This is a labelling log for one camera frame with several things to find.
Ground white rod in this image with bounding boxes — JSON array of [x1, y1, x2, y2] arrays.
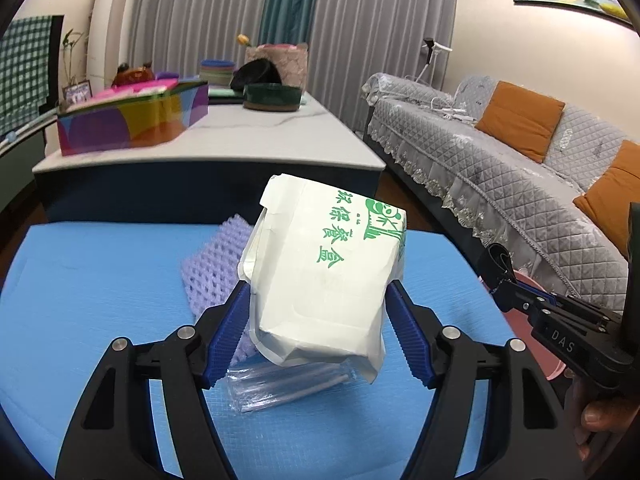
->
[[0, 109, 58, 150]]

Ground grey quilted sofa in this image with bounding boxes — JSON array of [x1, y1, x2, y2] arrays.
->
[[361, 72, 640, 306]]

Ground pale foam fruit net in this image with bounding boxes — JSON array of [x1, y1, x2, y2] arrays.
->
[[180, 214, 257, 367]]

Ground grey curtain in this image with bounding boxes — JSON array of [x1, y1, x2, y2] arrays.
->
[[122, 0, 273, 78], [305, 0, 461, 131]]

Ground orange cushion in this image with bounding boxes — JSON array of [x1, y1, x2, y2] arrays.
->
[[572, 140, 640, 261], [475, 81, 566, 163]]

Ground brown teapot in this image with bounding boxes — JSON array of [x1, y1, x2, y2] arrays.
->
[[111, 61, 157, 88]]

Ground white charging cable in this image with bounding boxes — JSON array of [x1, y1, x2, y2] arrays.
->
[[415, 94, 481, 123]]

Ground pink quilted basket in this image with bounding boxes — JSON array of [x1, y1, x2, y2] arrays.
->
[[245, 42, 308, 98]]

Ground person's right hand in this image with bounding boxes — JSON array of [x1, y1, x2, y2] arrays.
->
[[570, 382, 633, 465]]

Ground black bowl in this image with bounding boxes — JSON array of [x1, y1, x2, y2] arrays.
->
[[230, 59, 283, 93]]

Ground white standing air conditioner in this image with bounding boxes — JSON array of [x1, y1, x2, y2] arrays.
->
[[87, 0, 136, 81]]

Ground multicoloured box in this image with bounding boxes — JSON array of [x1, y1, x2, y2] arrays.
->
[[56, 80, 210, 157]]

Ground green checked cloth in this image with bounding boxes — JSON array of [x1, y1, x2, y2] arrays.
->
[[0, 15, 53, 136]]

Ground white stand lamp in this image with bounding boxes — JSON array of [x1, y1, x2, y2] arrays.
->
[[415, 37, 453, 86]]

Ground blue foam mat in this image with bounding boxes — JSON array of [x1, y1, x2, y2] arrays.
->
[[0, 220, 516, 480]]

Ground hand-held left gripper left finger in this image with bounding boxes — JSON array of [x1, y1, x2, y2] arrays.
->
[[55, 280, 251, 480]]

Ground green bamboo plant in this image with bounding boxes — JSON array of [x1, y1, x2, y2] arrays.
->
[[60, 27, 91, 86]]

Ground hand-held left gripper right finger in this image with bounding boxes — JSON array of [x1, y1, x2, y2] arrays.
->
[[386, 280, 586, 480]]

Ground stack of pastel bowls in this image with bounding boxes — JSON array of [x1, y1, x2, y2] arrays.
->
[[199, 59, 237, 86]]

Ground dark green bowl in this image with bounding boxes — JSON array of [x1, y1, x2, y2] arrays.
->
[[243, 82, 302, 112]]

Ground dark blue marble-top table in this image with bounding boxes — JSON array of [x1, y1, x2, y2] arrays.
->
[[32, 90, 387, 226]]

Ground pink paper sheets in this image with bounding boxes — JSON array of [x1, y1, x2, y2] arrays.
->
[[95, 84, 177, 104]]

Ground small photo frame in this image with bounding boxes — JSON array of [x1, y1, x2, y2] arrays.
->
[[62, 80, 93, 108]]

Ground light green placemat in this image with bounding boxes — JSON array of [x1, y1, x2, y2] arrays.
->
[[207, 87, 246, 106]]

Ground clear plastic packet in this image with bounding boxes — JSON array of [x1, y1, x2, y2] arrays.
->
[[225, 355, 361, 416]]

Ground teal curtain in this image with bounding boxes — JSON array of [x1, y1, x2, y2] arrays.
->
[[257, 0, 321, 46]]

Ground pink plastic bin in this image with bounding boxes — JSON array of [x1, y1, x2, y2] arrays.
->
[[477, 270, 576, 382]]

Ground green cabinet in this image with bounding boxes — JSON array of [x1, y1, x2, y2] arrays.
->
[[0, 127, 48, 211]]

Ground black television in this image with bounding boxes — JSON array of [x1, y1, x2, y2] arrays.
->
[[37, 15, 66, 116]]

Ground white paper meal box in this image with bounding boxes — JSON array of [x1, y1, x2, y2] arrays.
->
[[239, 173, 407, 386]]

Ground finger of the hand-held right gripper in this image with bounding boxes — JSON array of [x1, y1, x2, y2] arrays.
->
[[492, 286, 539, 317], [482, 242, 622, 324]]

